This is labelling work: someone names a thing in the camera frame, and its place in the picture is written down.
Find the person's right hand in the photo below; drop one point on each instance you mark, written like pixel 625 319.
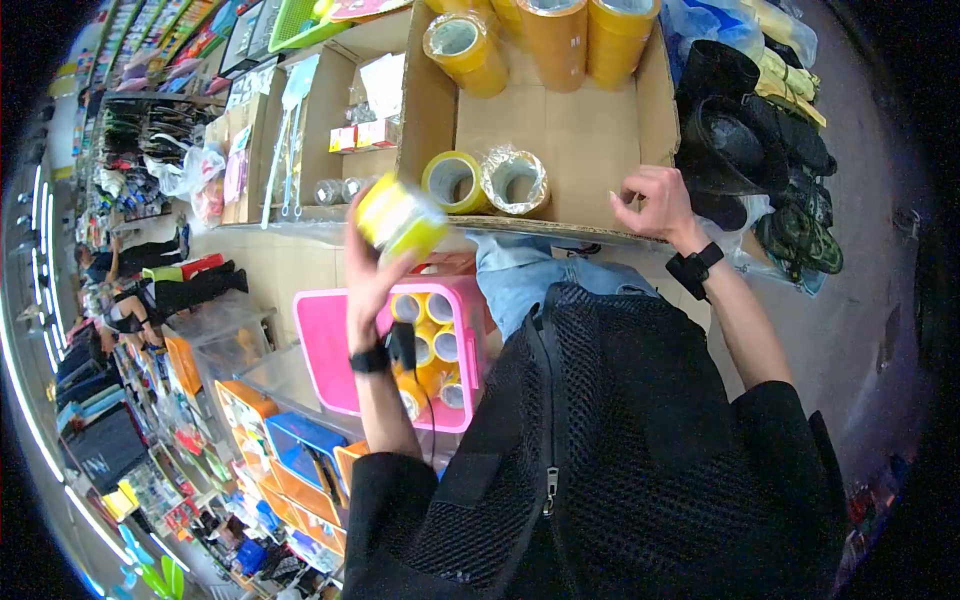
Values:
pixel 664 206

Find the person's left hand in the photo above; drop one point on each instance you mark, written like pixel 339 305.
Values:
pixel 367 292

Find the person's right thumb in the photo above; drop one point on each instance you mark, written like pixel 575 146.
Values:
pixel 626 210

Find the person's left thumb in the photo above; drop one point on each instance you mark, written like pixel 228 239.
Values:
pixel 397 271

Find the person's left fingers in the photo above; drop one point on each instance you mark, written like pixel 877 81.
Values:
pixel 354 221

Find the person's right fingers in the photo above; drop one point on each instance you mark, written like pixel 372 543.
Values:
pixel 646 180

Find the yellow tape roll pack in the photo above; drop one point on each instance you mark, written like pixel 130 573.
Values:
pixel 401 217

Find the large cardboard box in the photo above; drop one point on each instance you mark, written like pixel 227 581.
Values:
pixel 592 142

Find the black wrist band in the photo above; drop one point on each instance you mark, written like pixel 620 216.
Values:
pixel 382 356
pixel 694 266

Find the group of yellow tape rolls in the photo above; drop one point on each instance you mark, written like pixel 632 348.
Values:
pixel 442 349

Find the black rubber boots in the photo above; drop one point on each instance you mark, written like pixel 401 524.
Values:
pixel 731 142

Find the pale blue fly swatters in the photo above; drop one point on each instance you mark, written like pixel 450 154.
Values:
pixel 289 142

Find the single yellow tape roll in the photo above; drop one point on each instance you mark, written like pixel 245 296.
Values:
pixel 452 181

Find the pink plastic basket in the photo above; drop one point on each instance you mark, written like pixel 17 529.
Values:
pixel 326 352

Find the narrow cardboard box with goods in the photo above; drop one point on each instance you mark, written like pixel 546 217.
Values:
pixel 330 112

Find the clear-wrapped tape roll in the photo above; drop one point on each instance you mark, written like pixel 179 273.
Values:
pixel 516 182

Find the person's legs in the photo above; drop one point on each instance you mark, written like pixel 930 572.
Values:
pixel 517 277

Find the tall brown tape stack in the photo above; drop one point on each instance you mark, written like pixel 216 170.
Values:
pixel 619 41
pixel 555 45

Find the blue plastic bag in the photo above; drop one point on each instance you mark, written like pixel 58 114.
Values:
pixel 709 26

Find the camouflage shoes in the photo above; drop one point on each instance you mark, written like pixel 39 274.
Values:
pixel 806 229

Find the white plastic bag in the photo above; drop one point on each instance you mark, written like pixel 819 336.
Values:
pixel 191 176

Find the yellow rubber gloves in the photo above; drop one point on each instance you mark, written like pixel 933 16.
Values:
pixel 787 82

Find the clear storage bin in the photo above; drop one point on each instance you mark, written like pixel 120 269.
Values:
pixel 225 341

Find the short brown tape stack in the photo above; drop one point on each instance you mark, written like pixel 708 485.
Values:
pixel 469 56

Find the green plastic basket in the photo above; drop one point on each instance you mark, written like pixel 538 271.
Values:
pixel 300 22

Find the stack of orange-lidded boxes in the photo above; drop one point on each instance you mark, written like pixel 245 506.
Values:
pixel 292 465

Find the full shop shelf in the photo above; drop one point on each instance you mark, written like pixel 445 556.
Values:
pixel 127 180

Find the person's body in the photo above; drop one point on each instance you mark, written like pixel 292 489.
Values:
pixel 637 465

